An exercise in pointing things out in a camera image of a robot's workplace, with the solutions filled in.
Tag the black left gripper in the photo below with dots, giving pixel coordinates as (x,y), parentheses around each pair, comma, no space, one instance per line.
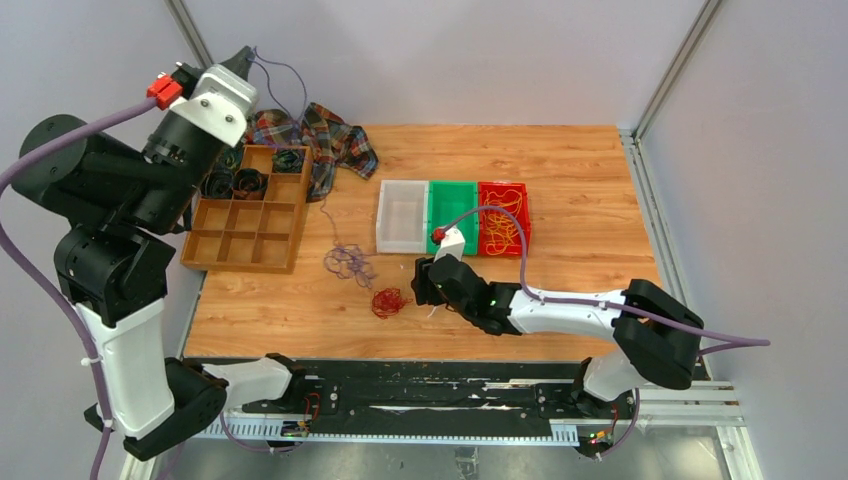
(242,60)

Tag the white plastic bin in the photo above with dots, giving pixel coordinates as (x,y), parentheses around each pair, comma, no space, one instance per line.
(401,220)

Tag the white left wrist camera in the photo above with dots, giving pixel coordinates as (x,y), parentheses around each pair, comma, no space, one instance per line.
(215,100)

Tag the plaid cloth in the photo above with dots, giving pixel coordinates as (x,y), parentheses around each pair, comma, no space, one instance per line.
(333,142)

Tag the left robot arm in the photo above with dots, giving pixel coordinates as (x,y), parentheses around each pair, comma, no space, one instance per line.
(124,182)

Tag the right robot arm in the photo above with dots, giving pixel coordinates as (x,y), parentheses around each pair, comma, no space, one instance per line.
(656,335)

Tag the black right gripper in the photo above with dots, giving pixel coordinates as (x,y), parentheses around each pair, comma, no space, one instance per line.
(422,286)

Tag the red plastic bin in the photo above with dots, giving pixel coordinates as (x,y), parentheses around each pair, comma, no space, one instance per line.
(500,236)

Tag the wooden compartment tray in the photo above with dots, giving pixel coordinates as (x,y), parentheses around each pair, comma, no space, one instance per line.
(252,236)

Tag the green plastic bin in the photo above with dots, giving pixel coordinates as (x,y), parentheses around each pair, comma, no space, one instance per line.
(447,200)

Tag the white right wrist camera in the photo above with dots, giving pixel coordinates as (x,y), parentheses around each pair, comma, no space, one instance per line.
(450,242)

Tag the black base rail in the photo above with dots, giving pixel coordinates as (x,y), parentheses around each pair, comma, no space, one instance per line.
(468,404)

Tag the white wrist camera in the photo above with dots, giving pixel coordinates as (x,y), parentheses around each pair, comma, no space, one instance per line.
(215,100)
(450,242)

